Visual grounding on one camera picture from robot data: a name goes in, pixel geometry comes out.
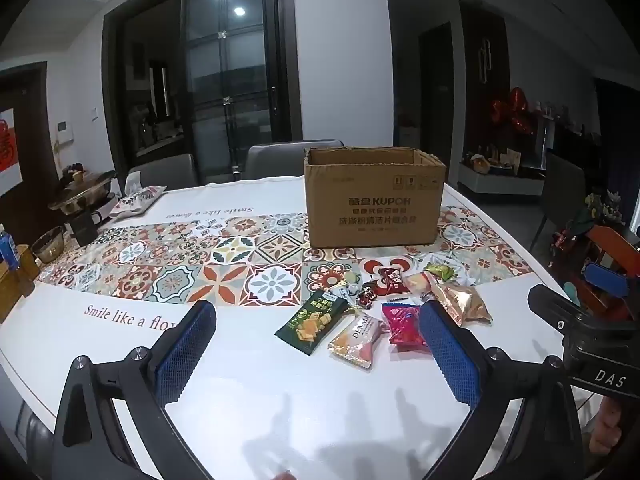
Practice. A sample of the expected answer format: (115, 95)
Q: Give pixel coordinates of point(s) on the blue bottle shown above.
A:
(7, 247)

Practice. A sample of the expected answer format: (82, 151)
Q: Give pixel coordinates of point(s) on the low white cabinet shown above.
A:
(500, 182)

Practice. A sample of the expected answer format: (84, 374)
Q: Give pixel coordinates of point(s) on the white stick snack packet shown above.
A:
(344, 290)

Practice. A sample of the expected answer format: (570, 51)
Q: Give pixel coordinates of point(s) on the small green snack packet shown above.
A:
(440, 271)

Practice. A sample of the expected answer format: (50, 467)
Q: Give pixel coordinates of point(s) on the white wall switch panel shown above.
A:
(65, 131)

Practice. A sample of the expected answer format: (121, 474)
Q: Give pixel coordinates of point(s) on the dark red candy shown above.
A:
(367, 297)

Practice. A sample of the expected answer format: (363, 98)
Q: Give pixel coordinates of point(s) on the glass bowl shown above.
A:
(49, 245)

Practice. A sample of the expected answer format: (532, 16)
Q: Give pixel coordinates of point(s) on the grey dining chair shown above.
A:
(280, 160)
(165, 172)
(562, 195)

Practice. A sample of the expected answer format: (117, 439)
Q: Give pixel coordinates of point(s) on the red wall poster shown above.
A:
(7, 150)

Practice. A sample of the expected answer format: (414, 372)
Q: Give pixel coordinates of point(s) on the floral tissue pack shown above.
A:
(135, 201)

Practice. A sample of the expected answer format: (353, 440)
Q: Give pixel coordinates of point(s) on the brown biscuit packet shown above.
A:
(470, 297)
(445, 312)

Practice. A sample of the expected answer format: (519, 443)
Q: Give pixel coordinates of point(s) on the person's right hand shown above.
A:
(606, 427)

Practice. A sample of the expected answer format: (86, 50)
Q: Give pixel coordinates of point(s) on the clear yellow cake packet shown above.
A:
(419, 284)

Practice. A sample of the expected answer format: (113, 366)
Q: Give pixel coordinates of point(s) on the brown cardboard box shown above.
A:
(372, 200)

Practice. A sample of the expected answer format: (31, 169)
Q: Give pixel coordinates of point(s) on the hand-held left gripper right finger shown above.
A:
(450, 360)

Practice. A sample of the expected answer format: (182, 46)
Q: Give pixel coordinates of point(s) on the pink snack packet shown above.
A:
(402, 327)

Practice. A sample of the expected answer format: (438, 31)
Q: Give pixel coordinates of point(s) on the peach and white snack packet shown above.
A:
(357, 342)

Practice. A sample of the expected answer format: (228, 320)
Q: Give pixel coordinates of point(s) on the wooden high chair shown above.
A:
(607, 245)

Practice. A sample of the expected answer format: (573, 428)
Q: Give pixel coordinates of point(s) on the metal hot pot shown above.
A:
(82, 192)

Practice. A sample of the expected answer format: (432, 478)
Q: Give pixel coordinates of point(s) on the red candy packet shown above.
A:
(391, 280)

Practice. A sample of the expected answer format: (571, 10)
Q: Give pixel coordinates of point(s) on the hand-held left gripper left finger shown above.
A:
(185, 355)

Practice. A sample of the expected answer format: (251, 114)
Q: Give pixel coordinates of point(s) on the dark wooden door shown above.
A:
(440, 100)

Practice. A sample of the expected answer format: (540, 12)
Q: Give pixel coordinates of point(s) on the red foil balloons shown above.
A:
(512, 110)

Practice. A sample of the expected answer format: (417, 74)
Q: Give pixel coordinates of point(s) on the wooden box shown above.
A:
(15, 285)

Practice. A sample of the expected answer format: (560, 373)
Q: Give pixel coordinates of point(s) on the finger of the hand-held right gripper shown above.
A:
(607, 277)
(545, 301)

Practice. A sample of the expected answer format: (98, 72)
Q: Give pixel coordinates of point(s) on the flower bouquet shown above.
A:
(605, 207)

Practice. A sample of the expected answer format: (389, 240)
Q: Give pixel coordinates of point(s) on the dark glass sliding door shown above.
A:
(220, 85)

